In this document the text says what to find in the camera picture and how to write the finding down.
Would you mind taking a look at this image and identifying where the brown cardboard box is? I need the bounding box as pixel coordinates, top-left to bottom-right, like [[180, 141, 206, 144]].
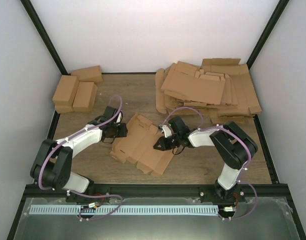
[[110, 113, 174, 177]]

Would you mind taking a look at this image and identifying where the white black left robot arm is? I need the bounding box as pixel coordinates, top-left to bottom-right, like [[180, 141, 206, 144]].
[[30, 106, 128, 202]]

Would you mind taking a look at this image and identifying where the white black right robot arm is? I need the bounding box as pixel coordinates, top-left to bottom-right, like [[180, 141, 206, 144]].
[[153, 116, 258, 202]]

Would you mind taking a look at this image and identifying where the folded cardboard box middle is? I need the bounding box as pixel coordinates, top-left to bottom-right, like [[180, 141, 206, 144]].
[[72, 82, 98, 112]]

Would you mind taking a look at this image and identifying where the folded cardboard box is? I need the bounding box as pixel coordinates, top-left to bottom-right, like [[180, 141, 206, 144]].
[[72, 82, 98, 112], [71, 65, 103, 83], [52, 75, 79, 107]]

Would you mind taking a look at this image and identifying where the folded cardboard box back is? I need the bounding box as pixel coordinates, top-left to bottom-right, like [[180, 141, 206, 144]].
[[71, 65, 103, 83]]

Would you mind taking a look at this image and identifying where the folded cardboard box left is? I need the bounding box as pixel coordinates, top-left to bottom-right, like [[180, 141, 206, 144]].
[[52, 75, 79, 107]]

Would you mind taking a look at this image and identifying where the stack of flat cardboard blanks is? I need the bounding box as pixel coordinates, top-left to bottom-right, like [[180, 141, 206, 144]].
[[155, 58, 262, 124]]

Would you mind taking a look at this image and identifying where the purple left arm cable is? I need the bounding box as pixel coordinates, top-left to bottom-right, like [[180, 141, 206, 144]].
[[39, 94, 124, 222]]

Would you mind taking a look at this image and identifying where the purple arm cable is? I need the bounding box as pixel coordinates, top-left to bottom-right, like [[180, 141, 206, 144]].
[[161, 106, 259, 222], [39, 94, 124, 222]]

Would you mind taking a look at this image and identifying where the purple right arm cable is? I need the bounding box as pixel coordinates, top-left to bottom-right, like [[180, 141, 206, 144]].
[[161, 106, 259, 222]]

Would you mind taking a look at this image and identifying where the black left frame post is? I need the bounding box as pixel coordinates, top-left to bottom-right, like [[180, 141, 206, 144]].
[[20, 0, 69, 75]]

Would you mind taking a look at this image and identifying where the black frame post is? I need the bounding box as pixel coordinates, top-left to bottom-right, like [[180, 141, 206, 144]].
[[246, 0, 289, 70], [20, 0, 69, 75]]

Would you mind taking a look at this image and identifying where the light blue slotted cable duct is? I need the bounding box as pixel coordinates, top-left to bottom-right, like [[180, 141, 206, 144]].
[[28, 204, 219, 216]]

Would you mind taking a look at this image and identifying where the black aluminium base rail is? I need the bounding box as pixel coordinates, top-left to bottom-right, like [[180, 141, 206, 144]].
[[24, 183, 289, 203]]

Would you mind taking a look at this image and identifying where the black right frame post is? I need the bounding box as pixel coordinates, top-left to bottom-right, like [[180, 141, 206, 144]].
[[246, 0, 289, 70]]

